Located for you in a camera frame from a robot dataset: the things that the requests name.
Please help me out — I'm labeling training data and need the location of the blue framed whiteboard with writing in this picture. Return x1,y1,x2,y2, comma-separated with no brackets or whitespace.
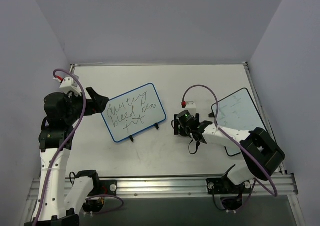
102,83,167,143

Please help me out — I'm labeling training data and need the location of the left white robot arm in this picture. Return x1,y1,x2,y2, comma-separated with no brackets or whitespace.
26,87,109,225

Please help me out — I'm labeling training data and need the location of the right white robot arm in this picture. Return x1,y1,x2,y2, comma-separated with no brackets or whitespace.
173,110,286,192

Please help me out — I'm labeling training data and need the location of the black framed whiteboard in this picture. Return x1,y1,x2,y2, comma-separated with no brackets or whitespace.
208,87,272,157

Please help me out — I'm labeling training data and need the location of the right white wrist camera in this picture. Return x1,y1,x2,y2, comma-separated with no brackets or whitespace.
181,101,197,116

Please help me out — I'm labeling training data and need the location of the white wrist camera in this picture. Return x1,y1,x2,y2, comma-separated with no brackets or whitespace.
59,76,82,96
181,101,197,116

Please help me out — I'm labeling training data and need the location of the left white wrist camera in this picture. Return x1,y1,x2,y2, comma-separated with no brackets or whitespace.
59,76,82,96

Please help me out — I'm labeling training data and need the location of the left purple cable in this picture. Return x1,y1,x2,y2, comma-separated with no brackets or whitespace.
31,68,125,226

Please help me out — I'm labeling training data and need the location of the purple cable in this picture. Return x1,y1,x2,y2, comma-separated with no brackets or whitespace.
180,84,279,197
31,68,125,226

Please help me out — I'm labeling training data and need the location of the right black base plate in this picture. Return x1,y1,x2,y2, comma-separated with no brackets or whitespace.
206,177,251,195

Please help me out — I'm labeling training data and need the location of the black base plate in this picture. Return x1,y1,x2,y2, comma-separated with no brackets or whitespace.
206,177,251,195
95,179,118,195

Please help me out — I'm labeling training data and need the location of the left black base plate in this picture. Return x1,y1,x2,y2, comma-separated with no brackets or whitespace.
95,179,118,195

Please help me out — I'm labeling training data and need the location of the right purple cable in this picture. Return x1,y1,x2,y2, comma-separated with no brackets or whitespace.
180,84,279,197

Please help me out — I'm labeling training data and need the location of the aluminium mounting rail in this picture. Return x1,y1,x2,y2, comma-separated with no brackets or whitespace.
26,173,299,201

